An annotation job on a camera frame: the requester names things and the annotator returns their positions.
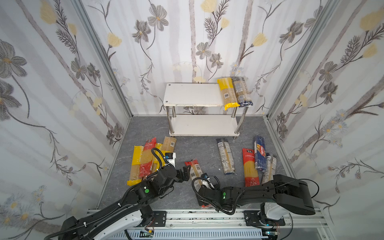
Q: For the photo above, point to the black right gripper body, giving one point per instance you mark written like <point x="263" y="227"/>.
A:
<point x="202" y="195"/>

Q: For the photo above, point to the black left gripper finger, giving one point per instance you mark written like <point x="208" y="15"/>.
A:
<point x="185" y="178"/>
<point x="186" y="170"/>

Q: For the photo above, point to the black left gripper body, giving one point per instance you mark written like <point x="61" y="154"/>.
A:
<point x="183" y="173"/>

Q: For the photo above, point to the red spaghetti bag with label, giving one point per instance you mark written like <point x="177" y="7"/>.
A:
<point x="196" y="172"/>

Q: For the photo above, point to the brown and yellow spaghetti pack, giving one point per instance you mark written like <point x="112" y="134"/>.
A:
<point x="168" y="145"/>

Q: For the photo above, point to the clear spaghetti bag blue end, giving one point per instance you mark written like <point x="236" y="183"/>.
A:
<point x="226" y="156"/>

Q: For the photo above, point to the yellow-end spaghetti bag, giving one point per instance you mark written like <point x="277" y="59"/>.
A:
<point x="228" y="93"/>

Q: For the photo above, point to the dark blue clear spaghetti bag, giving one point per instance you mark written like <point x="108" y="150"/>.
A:
<point x="242" y="92"/>

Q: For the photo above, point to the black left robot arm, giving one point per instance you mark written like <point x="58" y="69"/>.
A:
<point x="132" y="210"/>

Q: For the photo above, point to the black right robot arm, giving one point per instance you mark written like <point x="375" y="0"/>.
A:
<point x="289" y="194"/>

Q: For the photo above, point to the white two-tier shelf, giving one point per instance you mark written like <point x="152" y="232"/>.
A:
<point x="199" y="95"/>

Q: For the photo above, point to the dark blue Barilla pasta box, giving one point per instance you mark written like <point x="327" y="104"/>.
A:
<point x="260" y="153"/>

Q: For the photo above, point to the yellow Pastatime spaghetti bag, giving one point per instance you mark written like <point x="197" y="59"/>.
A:
<point x="155" y="165"/>

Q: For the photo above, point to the red clear spaghetti bag left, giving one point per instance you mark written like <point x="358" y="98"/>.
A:
<point x="146" y="160"/>

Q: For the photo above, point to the yellow spaghetti bag far left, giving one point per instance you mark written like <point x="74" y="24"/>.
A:
<point x="135" y="167"/>

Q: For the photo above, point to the red spaghetti bag right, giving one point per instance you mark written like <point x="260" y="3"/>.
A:
<point x="250" y="172"/>

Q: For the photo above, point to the clear spaghetti bag far right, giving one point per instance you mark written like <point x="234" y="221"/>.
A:
<point x="270" y="171"/>

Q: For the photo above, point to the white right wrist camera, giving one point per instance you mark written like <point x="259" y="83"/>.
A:
<point x="205" y="177"/>

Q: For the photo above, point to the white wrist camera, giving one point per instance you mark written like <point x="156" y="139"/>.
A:
<point x="170" y="158"/>
<point x="205" y="177"/>

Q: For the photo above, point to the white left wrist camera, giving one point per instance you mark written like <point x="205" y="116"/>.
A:
<point x="170" y="158"/>

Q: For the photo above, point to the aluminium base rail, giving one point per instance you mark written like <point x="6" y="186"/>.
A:
<point x="209" y="218"/>

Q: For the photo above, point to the white slotted cable duct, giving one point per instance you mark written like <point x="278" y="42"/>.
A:
<point x="202" y="234"/>

